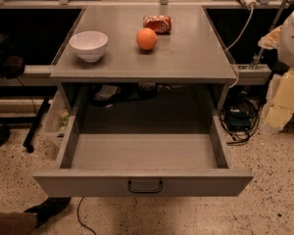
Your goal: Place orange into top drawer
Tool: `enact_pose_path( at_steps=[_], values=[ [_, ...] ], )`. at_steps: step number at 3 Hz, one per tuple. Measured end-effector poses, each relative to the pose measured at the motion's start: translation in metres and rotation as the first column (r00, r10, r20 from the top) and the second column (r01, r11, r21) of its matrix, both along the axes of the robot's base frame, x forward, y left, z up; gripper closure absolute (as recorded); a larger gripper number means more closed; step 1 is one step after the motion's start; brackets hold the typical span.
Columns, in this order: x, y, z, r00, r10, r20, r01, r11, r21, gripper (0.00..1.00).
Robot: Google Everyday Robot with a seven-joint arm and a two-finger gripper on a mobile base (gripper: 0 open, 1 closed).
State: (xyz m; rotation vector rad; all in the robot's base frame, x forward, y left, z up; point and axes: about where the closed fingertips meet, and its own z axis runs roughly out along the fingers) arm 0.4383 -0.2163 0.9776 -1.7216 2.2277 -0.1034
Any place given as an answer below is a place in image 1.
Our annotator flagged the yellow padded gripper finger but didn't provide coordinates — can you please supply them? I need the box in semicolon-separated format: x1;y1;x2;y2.
261;68;294;135

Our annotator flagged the orange fruit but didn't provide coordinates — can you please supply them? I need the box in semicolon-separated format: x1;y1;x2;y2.
136;27;158;51

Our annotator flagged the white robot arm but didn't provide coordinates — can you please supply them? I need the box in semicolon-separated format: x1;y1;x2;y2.
258;11;294;134

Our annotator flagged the grey open top drawer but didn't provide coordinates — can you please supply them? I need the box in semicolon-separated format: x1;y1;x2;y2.
34;86;253;197

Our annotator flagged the black shoe near drawer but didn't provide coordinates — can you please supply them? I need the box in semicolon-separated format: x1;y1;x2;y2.
24;197;71;227

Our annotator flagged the grey metal cabinet table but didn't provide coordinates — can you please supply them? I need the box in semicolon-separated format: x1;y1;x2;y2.
51;3;235;107

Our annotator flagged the crushed red soda can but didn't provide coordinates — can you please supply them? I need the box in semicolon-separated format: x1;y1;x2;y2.
143;16;172;34

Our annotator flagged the white ceramic bowl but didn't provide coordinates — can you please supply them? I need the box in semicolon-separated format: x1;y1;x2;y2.
69;31;109;63

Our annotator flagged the brown trouser leg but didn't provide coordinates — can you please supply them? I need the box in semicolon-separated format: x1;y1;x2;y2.
0;212;37;235

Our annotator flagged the white power cord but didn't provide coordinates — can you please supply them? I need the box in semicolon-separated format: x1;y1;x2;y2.
223;4;255;89

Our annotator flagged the black drawer handle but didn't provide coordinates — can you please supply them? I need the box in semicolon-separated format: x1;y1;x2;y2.
127;180;163;194

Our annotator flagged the black floor cable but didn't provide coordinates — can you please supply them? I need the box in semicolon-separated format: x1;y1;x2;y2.
75;197;97;235

